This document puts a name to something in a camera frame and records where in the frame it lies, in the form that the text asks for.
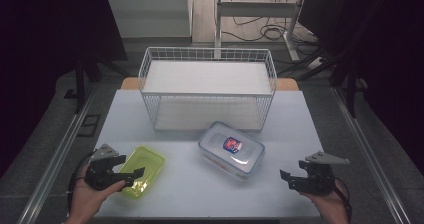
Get person's left hand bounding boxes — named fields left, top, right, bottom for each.
left=68, top=163, right=127, bottom=221

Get black metal stand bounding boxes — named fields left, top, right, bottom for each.
left=328, top=55, right=369, bottom=119
left=63, top=52, right=129, bottom=116

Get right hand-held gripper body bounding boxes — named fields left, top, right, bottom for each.
left=297, top=150, right=351, bottom=197

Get white power strip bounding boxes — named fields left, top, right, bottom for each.
left=305, top=56, right=327, bottom=70

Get white metal desk frame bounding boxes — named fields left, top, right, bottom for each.
left=213, top=0, right=308, bottom=62

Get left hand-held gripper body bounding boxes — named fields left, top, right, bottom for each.
left=83, top=143, right=128, bottom=192

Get person's right hand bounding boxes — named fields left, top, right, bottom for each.
left=299, top=179, right=350, bottom=224

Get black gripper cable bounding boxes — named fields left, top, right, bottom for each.
left=67, top=152, right=98, bottom=215
left=333, top=178, right=353, bottom=224

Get black floor cables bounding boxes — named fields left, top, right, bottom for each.
left=221, top=0, right=323, bottom=53

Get black floor bracket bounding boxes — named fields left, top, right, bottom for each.
left=77, top=114, right=102, bottom=138

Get aluminium floor rail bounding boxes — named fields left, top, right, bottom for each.
left=329, top=86, right=412, bottom=224
left=16, top=83, right=98, bottom=224

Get white cabinet panel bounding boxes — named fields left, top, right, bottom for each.
left=104, top=0, right=194, bottom=39

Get wooden board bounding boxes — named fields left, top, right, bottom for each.
left=119, top=76, right=300, bottom=92

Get dark curtain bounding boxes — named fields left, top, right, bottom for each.
left=0, top=0, right=128, bottom=178
left=298, top=0, right=424, bottom=177

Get white wire basket rack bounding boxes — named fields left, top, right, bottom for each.
left=137, top=46, right=278, bottom=133

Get clear container with blue-rimmed lid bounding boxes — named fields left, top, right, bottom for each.
left=197, top=120, right=266, bottom=181

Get green plastic container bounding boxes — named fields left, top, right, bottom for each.
left=117, top=144, right=167, bottom=200

